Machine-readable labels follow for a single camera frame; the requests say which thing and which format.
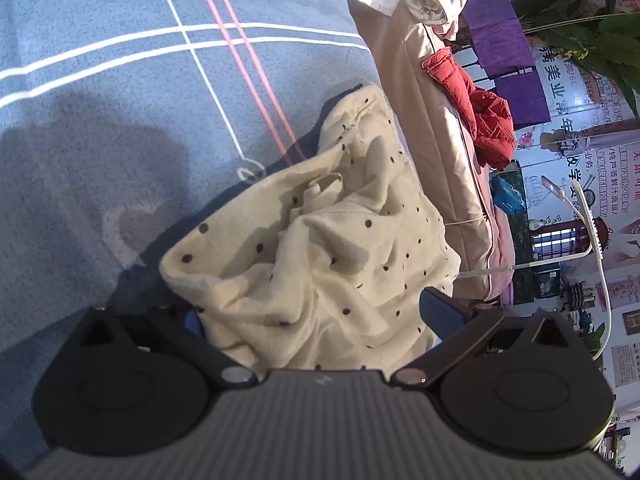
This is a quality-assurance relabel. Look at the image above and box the purple hanging cloth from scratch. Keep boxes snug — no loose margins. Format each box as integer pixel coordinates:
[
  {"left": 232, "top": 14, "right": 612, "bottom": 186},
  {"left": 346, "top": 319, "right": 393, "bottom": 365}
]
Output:
[{"left": 461, "top": 0, "right": 552, "bottom": 132}]

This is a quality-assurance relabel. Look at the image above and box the red jacket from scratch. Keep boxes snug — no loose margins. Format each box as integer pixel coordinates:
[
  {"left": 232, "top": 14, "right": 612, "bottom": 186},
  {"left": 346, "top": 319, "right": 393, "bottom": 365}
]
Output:
[{"left": 421, "top": 47, "right": 517, "bottom": 171}]

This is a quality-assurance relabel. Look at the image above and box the blue plastic bag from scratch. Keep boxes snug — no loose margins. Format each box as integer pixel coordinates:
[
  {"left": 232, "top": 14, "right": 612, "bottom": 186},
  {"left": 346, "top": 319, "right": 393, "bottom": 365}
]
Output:
[{"left": 491, "top": 172, "right": 527, "bottom": 212}]

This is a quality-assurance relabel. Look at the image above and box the pink beige quilt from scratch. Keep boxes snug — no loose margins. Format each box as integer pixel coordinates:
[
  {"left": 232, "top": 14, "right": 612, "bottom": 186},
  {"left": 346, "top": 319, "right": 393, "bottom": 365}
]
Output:
[{"left": 347, "top": 0, "right": 516, "bottom": 304}]

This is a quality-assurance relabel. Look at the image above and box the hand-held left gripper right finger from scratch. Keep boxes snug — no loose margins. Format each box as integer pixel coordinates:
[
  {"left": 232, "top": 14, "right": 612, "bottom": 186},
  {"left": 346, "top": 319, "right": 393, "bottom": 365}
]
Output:
[{"left": 390, "top": 287, "right": 577, "bottom": 392}]

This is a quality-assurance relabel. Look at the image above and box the cream dotted baby garment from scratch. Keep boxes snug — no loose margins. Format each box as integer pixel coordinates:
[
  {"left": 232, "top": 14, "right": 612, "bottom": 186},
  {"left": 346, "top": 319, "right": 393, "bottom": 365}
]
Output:
[{"left": 160, "top": 83, "right": 462, "bottom": 371}]

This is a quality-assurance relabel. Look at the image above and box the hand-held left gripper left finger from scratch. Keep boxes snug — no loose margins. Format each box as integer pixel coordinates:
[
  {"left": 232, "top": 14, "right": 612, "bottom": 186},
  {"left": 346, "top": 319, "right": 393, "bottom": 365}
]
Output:
[{"left": 75, "top": 306, "right": 259, "bottom": 392}]

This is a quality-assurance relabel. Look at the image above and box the green potted plant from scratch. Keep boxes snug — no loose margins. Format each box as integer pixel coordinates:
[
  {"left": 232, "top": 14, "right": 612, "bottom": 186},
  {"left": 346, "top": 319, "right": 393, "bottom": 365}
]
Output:
[{"left": 520, "top": 0, "right": 640, "bottom": 107}]

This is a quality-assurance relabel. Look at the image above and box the blue striped bed sheet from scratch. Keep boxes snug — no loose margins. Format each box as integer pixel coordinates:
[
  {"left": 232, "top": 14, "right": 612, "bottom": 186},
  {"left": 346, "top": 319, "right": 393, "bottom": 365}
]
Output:
[{"left": 0, "top": 0, "right": 401, "bottom": 466}]

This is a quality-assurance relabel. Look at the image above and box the wall poster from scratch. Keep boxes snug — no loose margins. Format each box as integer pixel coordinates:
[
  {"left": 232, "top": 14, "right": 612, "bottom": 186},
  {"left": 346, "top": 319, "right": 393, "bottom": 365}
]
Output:
[{"left": 515, "top": 45, "right": 640, "bottom": 403}]

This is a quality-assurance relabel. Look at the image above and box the pink pillow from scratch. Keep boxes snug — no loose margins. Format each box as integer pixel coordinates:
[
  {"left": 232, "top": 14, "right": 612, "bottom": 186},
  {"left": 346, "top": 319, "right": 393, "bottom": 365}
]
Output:
[{"left": 487, "top": 205, "right": 517, "bottom": 306}]

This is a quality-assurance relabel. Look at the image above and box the white gooseneck lamp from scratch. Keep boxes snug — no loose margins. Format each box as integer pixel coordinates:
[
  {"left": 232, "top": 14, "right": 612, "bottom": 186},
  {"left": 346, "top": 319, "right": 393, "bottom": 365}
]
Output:
[{"left": 457, "top": 175, "right": 614, "bottom": 362}]

